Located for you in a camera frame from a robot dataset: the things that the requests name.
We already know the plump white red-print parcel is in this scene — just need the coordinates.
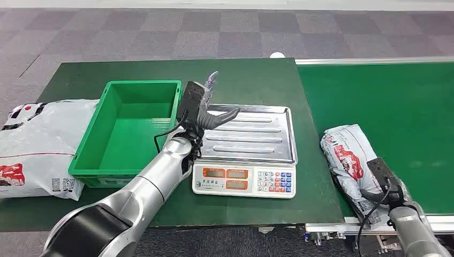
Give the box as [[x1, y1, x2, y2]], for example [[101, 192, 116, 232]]
[[320, 124, 414, 231]]

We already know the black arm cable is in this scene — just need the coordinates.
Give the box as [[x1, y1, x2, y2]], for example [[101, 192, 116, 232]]
[[153, 110, 188, 154], [355, 184, 391, 257]]

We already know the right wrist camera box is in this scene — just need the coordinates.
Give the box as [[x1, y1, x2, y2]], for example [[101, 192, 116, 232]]
[[366, 157, 405, 205]]

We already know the electronic scale with steel tray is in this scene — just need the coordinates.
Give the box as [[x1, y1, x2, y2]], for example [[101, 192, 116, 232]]
[[191, 103, 299, 199]]

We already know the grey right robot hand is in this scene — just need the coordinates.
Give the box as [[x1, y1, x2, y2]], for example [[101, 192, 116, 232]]
[[359, 177, 414, 214]]

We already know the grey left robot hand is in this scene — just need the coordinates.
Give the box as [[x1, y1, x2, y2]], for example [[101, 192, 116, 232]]
[[183, 71, 241, 139]]

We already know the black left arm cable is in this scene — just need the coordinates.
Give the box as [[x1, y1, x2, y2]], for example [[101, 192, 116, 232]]
[[153, 110, 188, 154]]

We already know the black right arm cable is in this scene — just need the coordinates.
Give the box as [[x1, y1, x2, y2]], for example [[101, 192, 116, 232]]
[[355, 184, 391, 257]]

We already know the large flat white mailer bag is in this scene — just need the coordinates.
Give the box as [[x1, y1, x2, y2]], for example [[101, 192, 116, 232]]
[[0, 99, 100, 201]]

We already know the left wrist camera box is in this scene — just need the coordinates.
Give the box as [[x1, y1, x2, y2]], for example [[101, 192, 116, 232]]
[[176, 81, 206, 123]]

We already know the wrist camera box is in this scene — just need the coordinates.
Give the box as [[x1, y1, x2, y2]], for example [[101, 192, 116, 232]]
[[176, 81, 206, 123], [366, 157, 405, 205]]

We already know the green plastic crate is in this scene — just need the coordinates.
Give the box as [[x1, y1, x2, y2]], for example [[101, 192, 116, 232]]
[[68, 80, 183, 188]]

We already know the green conveyor belt silver frame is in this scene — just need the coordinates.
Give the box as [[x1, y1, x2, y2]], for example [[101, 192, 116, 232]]
[[295, 56, 454, 245]]

